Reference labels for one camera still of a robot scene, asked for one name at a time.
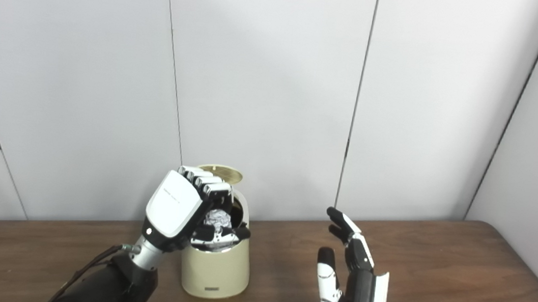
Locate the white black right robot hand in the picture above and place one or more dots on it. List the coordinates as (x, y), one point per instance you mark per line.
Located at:
(361, 298)

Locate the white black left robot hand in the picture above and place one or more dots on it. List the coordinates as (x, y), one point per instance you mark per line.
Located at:
(172, 206)

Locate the white paper ball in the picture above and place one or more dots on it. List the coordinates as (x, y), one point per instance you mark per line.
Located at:
(218, 217)

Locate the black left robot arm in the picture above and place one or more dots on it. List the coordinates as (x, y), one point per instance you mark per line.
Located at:
(112, 289)

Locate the cream-colored desktop bin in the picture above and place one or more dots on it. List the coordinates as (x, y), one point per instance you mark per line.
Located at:
(215, 271)

